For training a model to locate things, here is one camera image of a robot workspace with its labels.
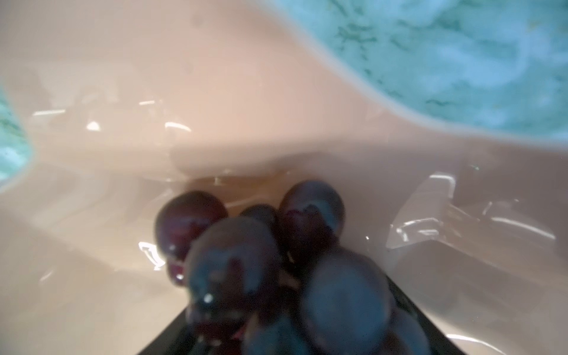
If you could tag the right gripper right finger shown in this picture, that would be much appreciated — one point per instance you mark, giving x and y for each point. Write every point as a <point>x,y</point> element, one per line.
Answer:
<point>439,343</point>

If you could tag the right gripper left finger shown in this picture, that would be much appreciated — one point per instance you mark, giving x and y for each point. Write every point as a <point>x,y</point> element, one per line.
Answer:
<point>175,339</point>

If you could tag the purple grape bunch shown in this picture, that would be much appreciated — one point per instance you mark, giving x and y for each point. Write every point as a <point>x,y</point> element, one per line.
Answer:
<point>275,280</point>

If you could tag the pink scalloped fruit plate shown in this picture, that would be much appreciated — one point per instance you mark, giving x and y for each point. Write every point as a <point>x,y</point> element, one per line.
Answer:
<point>124,104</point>

